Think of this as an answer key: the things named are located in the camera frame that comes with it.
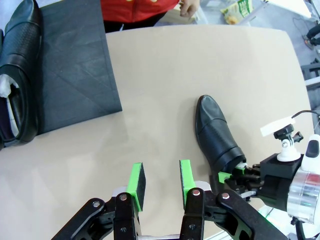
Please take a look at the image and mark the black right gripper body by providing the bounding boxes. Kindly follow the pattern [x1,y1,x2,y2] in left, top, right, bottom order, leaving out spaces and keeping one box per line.
[224,154,305,208]

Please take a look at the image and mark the black leather buckle shoe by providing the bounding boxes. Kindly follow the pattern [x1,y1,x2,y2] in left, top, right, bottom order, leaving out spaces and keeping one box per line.
[194,94,247,176]
[0,0,44,149]

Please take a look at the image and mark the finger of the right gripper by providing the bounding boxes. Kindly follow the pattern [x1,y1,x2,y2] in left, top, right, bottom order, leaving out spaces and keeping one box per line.
[234,164,262,175]
[217,171,251,185]

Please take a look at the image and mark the black metal shoe stand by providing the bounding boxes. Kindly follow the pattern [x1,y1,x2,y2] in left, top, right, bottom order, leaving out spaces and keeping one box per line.
[34,0,123,136]

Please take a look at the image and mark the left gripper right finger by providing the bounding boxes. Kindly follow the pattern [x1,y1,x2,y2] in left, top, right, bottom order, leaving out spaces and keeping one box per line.
[179,159,288,240]

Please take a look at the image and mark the person's black trousers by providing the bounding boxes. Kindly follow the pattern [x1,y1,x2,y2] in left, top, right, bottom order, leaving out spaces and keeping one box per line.
[103,18,166,34]

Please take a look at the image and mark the person's left hand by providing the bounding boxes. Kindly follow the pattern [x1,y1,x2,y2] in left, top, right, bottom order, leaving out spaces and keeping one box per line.
[178,0,201,18]

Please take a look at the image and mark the thin black camera cable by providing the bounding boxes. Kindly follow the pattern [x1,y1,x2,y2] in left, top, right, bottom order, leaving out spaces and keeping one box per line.
[291,109,320,120]

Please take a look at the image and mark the person's red jacket torso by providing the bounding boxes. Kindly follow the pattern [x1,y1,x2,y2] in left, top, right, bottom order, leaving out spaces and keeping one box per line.
[99,0,181,24]

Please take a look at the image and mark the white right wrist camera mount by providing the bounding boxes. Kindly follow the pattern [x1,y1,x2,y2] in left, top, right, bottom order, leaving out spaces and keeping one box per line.
[259,116,305,162]

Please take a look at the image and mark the green yellow snack bag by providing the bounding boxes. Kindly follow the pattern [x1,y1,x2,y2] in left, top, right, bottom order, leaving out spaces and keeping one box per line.
[219,0,255,26]

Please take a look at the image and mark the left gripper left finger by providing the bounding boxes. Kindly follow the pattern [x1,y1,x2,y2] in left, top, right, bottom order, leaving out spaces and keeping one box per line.
[51,162,147,240]

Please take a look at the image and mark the black right arm cable sleeve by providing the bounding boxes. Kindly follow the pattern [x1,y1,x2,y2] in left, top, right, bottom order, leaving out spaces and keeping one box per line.
[289,215,309,240]

